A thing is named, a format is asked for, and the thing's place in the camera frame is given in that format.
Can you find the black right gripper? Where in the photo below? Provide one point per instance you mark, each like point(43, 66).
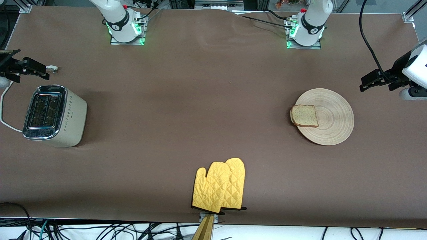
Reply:
point(9, 68)

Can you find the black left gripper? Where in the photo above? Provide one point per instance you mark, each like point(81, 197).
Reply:
point(397, 71)

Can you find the round wooden plate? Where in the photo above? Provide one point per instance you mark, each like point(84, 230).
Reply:
point(333, 116)

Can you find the slice of brown bread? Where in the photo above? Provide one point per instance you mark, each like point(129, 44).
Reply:
point(305, 116)

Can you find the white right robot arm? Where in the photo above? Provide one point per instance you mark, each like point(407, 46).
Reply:
point(118, 23)

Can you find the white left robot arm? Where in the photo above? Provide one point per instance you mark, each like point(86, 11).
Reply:
point(312, 23)

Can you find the cream and chrome toaster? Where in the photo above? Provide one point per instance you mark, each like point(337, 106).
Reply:
point(66, 116)

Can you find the brown table cover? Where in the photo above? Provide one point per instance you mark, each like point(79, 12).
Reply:
point(213, 66)

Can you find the yellow quilted oven mitt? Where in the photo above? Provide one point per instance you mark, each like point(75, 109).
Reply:
point(237, 180)
point(210, 186)

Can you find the grey metal equipment box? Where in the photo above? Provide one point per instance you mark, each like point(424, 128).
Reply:
point(218, 5)

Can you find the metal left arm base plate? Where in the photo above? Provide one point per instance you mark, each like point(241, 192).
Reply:
point(317, 46)

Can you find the aluminium frame profile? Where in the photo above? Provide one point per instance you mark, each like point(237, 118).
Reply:
point(412, 11)

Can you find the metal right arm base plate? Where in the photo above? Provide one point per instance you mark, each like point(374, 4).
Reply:
point(141, 36)

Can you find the small metal mount plate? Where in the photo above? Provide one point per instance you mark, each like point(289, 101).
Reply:
point(216, 218)

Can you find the brass coloured mount bar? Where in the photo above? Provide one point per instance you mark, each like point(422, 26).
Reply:
point(205, 231)

